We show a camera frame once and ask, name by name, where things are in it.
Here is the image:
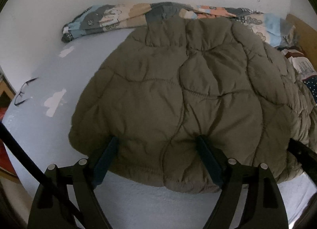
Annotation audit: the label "black cable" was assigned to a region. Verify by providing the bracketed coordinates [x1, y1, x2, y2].
[0, 122, 46, 185]

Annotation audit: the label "patchwork cartoon print quilt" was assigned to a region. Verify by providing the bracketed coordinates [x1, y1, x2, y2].
[61, 2, 299, 48]

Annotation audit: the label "olive green puffer jacket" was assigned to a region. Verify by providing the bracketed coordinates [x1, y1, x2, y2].
[69, 18, 316, 194]

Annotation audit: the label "wooden headboard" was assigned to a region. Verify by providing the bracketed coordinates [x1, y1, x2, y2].
[286, 14, 317, 70]

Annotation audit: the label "black rimmed eyeglasses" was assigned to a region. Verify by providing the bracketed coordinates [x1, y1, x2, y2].
[13, 77, 39, 107]

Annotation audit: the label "navy star print pillow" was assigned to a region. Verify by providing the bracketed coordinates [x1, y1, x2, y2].
[303, 75, 317, 103]

